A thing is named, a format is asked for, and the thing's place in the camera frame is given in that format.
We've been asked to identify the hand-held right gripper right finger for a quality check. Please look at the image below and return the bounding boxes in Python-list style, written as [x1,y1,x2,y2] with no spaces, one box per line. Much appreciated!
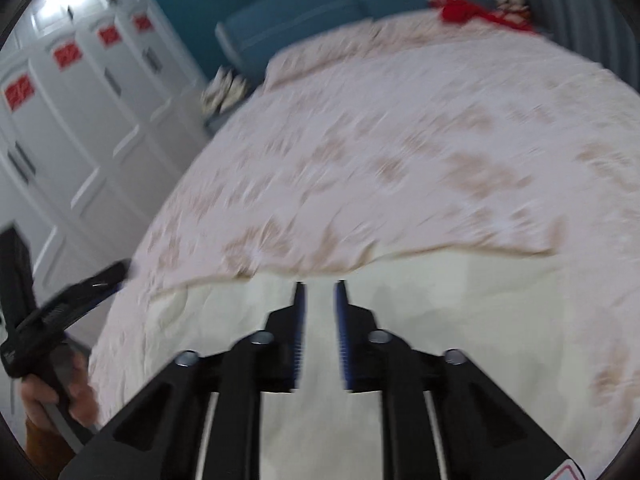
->
[334,280,586,480]

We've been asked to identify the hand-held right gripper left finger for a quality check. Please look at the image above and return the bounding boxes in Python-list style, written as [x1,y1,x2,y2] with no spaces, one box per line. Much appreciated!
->
[60,280,308,480]

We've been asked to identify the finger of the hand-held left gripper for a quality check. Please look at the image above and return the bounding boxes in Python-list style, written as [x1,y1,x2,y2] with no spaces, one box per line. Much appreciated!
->
[60,258,134,317]

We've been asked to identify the cream quilted jacket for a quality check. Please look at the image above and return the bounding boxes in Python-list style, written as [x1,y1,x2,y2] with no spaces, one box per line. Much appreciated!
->
[142,247,606,480]

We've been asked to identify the person's left forearm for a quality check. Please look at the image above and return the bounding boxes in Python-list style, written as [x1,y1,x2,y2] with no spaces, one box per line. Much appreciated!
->
[24,419,77,463]

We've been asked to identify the pile of cream clothes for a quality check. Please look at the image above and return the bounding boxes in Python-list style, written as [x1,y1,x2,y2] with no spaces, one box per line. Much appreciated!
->
[201,66,251,117]

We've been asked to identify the person's left hand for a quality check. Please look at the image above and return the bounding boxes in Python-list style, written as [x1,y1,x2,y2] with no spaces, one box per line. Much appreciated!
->
[21,355,99,432]

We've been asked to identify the white wardrobe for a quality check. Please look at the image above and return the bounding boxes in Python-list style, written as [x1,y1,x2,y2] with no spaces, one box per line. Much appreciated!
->
[0,0,212,351]

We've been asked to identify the bed with pink floral quilt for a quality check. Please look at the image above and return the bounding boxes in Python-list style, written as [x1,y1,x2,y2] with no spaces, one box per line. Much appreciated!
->
[87,10,640,466]

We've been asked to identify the blue upholstered bed headboard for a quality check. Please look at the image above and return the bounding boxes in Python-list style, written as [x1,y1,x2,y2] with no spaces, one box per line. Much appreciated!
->
[215,0,501,68]

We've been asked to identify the red plush toy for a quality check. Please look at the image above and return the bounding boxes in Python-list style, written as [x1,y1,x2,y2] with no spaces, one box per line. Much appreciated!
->
[426,0,540,36]

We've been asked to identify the small white plush toys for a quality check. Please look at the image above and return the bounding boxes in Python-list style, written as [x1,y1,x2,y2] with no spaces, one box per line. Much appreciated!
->
[491,0,532,15]

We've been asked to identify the grey curtain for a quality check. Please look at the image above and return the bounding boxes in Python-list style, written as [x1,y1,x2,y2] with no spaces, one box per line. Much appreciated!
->
[510,0,640,78]

